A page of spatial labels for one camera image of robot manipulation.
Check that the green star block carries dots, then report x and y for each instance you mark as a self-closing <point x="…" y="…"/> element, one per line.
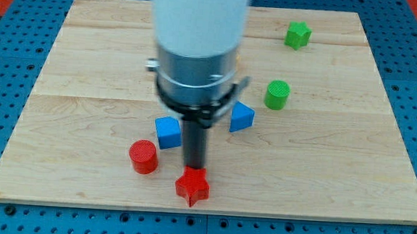
<point x="297" y="35"/>

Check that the red cylinder block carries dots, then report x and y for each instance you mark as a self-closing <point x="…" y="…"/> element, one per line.
<point x="143" y="156"/>

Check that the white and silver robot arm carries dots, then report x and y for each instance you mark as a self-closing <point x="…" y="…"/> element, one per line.
<point x="197" y="44"/>

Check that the blue triangular prism block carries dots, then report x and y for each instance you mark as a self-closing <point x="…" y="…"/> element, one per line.
<point x="242" y="117"/>

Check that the red star block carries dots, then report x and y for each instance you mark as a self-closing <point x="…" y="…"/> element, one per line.
<point x="192" y="185"/>

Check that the blue cube block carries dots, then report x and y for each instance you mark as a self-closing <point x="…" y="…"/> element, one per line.
<point x="168" y="132"/>

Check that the light wooden board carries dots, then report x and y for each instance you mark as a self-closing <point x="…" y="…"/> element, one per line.
<point x="333" y="153"/>

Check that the green cylinder block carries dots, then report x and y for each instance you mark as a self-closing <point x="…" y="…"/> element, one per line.
<point x="276" y="95"/>

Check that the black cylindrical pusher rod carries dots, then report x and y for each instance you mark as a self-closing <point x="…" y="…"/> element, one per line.
<point x="194" y="140"/>

